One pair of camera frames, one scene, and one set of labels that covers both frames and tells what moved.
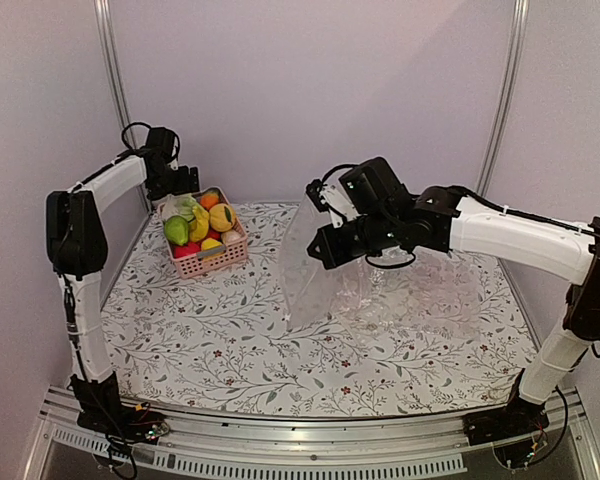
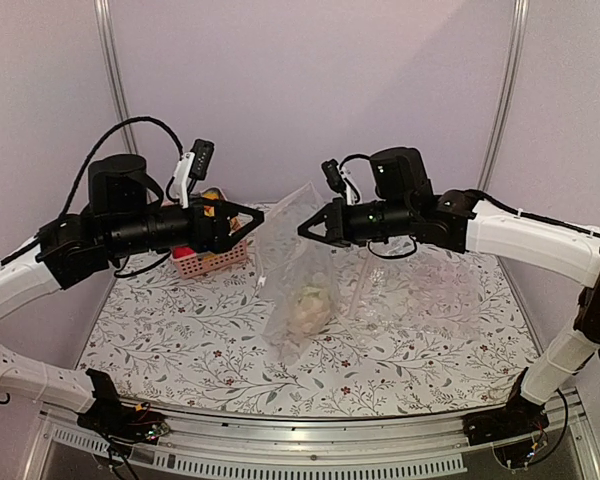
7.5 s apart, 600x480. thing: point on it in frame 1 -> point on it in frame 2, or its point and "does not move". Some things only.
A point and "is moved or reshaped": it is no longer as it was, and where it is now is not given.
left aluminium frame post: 120,91 does not move
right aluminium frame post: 507,96 does not move
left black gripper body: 182,186 -> 200,237
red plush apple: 185,250 does not move
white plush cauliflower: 176,205 is moved or reshaped
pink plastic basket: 213,261 does not move
